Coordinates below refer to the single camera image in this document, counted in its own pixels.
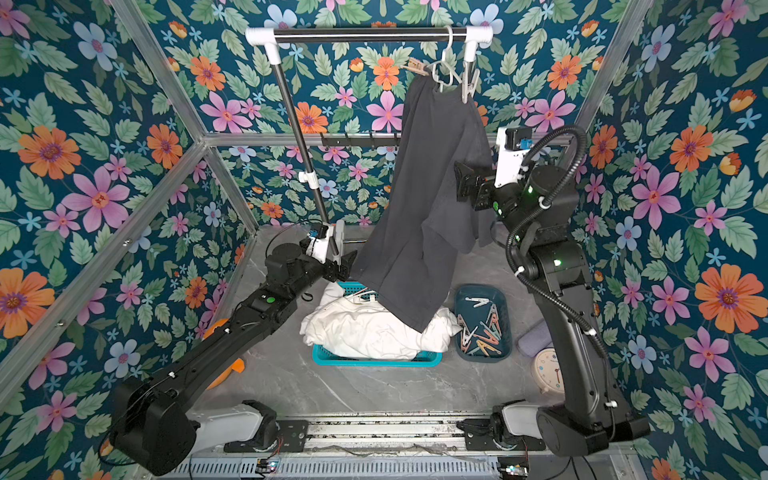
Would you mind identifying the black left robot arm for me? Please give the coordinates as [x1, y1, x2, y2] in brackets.
[105, 222, 356, 476]

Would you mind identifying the white garment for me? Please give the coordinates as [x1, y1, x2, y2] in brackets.
[299, 281, 462, 361]

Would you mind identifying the white plastic hanger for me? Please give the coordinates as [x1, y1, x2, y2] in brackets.
[428, 25, 467, 98]
[345, 288, 378, 304]

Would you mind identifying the white steel clothes rack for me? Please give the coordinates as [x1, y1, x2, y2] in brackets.
[245, 25, 494, 265]

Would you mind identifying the black wall hook rail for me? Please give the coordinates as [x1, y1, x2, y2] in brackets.
[320, 133, 400, 148]

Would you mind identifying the dark grey t-shirt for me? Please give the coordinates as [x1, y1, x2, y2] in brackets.
[351, 77, 494, 332]

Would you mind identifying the teal laundry basket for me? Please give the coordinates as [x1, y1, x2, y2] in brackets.
[310, 280, 444, 368]

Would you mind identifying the white clothespin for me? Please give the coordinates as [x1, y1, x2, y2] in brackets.
[461, 63, 480, 103]

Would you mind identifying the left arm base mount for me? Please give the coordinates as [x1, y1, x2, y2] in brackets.
[223, 420, 309, 453]

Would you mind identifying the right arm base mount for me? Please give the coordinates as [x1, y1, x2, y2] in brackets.
[456, 415, 547, 453]

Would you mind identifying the beige round clock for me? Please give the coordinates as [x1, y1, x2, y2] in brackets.
[532, 348, 565, 396]

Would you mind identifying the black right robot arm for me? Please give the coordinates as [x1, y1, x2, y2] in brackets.
[454, 125, 650, 457]

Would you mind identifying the lavender cloth item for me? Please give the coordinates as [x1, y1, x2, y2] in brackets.
[517, 320, 553, 358]

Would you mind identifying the orange shark plush toy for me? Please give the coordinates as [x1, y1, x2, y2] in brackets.
[200, 317, 246, 391]

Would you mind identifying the dark teal clothespin tray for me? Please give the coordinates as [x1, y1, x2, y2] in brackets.
[454, 284, 512, 363]

